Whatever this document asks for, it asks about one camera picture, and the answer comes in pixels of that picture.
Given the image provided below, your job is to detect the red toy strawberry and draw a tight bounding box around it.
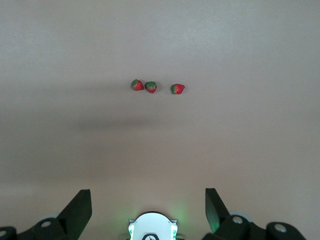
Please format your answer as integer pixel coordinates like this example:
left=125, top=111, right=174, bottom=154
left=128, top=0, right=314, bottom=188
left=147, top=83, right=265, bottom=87
left=170, top=83, right=186, bottom=96
left=130, top=79, right=145, bottom=92
left=145, top=81, right=158, bottom=95

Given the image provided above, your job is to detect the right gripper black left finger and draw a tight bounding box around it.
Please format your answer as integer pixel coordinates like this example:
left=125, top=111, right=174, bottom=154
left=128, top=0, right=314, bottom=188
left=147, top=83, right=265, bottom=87
left=0, top=189, right=93, bottom=240

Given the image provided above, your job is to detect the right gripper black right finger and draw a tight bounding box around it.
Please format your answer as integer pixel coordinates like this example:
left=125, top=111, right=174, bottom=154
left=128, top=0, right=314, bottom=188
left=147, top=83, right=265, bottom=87
left=203, top=187, right=309, bottom=240

